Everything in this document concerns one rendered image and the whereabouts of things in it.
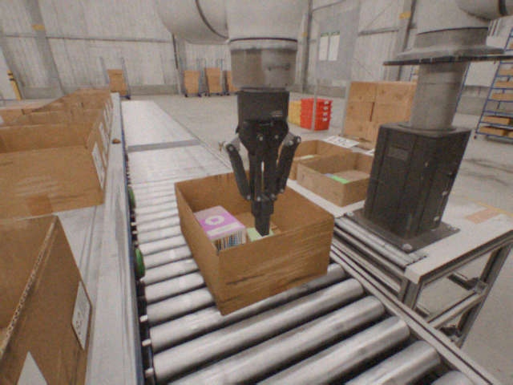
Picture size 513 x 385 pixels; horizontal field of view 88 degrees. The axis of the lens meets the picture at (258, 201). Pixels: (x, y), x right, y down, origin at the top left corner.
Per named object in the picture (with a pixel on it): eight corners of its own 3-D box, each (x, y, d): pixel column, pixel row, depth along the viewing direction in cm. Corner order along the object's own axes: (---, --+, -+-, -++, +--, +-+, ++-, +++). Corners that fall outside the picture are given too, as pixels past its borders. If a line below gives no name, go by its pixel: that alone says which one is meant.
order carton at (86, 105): (110, 143, 140) (101, 108, 132) (41, 149, 128) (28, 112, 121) (111, 129, 172) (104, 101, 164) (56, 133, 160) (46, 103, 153)
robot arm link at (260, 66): (312, 41, 33) (308, 92, 36) (276, 46, 41) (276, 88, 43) (245, 38, 30) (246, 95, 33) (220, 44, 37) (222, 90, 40)
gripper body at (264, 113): (246, 91, 33) (247, 164, 37) (303, 90, 36) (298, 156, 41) (225, 88, 39) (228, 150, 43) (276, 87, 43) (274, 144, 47)
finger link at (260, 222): (266, 200, 44) (262, 201, 44) (265, 236, 47) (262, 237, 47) (258, 193, 46) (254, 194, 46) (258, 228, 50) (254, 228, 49)
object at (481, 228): (523, 229, 94) (527, 221, 93) (418, 285, 70) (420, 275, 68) (329, 156, 174) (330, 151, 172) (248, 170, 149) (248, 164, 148)
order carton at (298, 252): (329, 273, 69) (337, 216, 62) (221, 318, 57) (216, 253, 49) (258, 210, 100) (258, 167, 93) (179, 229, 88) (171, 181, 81)
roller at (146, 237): (278, 218, 105) (279, 207, 103) (135, 253, 85) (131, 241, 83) (272, 212, 109) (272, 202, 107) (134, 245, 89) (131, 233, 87)
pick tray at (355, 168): (403, 188, 119) (409, 167, 115) (340, 208, 102) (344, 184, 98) (353, 169, 141) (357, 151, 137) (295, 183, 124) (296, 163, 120)
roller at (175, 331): (344, 281, 75) (353, 275, 71) (146, 359, 55) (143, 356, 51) (335, 265, 77) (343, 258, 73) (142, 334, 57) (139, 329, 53)
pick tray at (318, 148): (350, 168, 143) (353, 149, 139) (292, 180, 127) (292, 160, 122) (316, 155, 166) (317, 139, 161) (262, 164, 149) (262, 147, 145)
